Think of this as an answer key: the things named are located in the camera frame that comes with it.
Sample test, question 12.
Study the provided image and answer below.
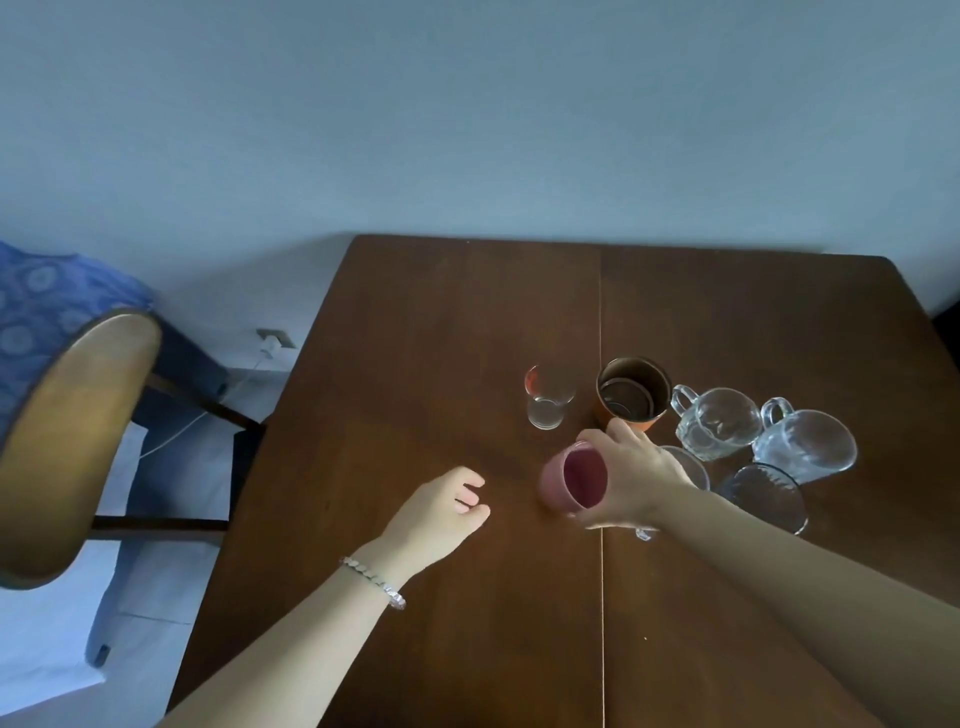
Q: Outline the wooden chair with dark seat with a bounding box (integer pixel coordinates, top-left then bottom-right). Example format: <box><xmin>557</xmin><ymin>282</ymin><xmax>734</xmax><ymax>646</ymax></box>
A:
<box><xmin>0</xmin><ymin>307</ymin><xmax>268</xmax><ymax>594</ymax></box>

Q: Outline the silver beaded bracelet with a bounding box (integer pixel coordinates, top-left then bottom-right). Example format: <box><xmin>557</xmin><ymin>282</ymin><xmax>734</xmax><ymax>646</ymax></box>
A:
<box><xmin>339</xmin><ymin>556</ymin><xmax>408</xmax><ymax>611</ymax></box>

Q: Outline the white cable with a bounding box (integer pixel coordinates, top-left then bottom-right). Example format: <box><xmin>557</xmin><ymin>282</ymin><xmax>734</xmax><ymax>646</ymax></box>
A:
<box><xmin>137</xmin><ymin>350</ymin><xmax>271</xmax><ymax>460</ymax></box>

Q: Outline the dark glass cup orange sleeve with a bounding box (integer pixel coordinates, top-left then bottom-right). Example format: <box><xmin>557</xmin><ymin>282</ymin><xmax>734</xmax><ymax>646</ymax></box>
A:
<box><xmin>594</xmin><ymin>356</ymin><xmax>673</xmax><ymax>434</ymax></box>

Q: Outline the blue patterned cloth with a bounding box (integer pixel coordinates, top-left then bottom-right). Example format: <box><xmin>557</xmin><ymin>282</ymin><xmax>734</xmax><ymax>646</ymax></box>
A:
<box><xmin>0</xmin><ymin>239</ymin><xmax>159</xmax><ymax>444</ymax></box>

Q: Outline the pink ceramic cup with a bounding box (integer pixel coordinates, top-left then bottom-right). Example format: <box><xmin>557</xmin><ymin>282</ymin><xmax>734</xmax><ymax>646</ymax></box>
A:
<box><xmin>539</xmin><ymin>440</ymin><xmax>610</xmax><ymax>517</ymax></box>

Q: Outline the person's left forearm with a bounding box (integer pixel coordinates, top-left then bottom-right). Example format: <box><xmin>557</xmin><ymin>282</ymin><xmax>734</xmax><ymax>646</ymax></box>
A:
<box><xmin>157</xmin><ymin>543</ymin><xmax>410</xmax><ymax>728</ymax></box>

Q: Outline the person's right hand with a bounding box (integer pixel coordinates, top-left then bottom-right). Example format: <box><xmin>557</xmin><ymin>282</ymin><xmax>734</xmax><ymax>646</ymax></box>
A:
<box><xmin>575</xmin><ymin>418</ymin><xmax>703</xmax><ymax>532</ymax></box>

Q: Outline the person's right forearm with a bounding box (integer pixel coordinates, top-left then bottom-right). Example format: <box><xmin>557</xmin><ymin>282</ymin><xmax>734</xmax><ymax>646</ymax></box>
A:
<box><xmin>656</xmin><ymin>483</ymin><xmax>960</xmax><ymax>728</ymax></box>

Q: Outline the small clear glass tumbler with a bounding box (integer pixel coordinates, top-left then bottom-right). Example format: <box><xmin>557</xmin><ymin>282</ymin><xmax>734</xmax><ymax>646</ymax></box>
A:
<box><xmin>523</xmin><ymin>365</ymin><xmax>577</xmax><ymax>431</ymax></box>

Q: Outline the brown wooden table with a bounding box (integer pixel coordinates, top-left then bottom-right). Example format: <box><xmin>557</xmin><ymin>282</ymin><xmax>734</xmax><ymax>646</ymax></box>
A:
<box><xmin>164</xmin><ymin>233</ymin><xmax>960</xmax><ymax>728</ymax></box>

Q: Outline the person's left hand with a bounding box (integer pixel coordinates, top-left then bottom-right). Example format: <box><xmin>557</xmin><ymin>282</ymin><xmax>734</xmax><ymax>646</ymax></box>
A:
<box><xmin>372</xmin><ymin>466</ymin><xmax>493</xmax><ymax>583</ymax></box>

